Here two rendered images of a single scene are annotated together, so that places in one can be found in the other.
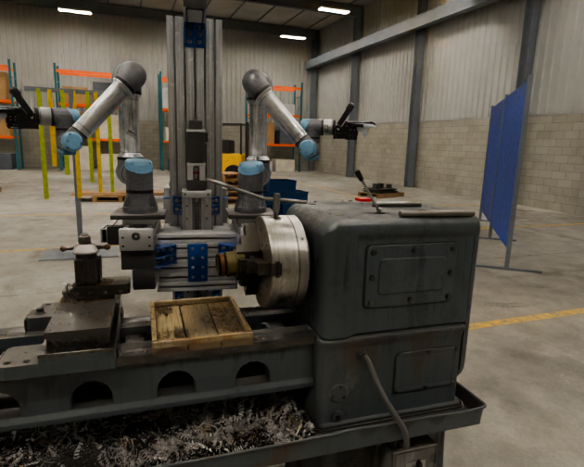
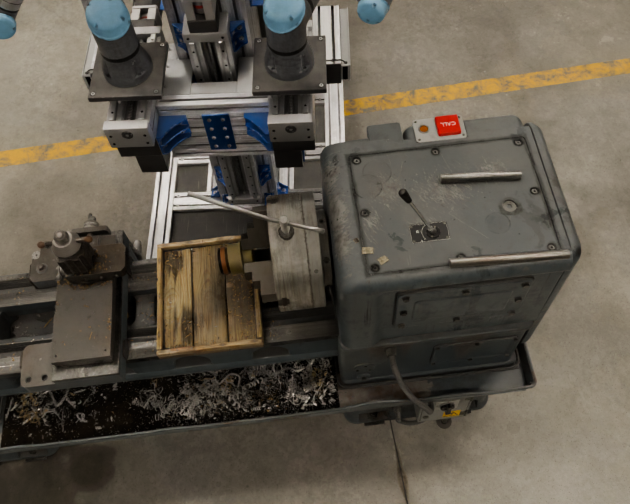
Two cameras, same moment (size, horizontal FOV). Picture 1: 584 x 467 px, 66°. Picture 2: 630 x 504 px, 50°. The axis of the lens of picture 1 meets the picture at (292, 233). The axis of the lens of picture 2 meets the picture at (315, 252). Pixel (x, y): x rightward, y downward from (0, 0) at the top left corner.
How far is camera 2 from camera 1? 1.41 m
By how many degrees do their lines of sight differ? 51
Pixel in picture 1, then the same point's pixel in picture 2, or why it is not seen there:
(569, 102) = not seen: outside the picture
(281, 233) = (289, 264)
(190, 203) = (198, 45)
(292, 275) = (304, 304)
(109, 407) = (132, 375)
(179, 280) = (199, 147)
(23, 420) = not seen: hidden behind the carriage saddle
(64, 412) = not seen: hidden behind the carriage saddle
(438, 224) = (505, 274)
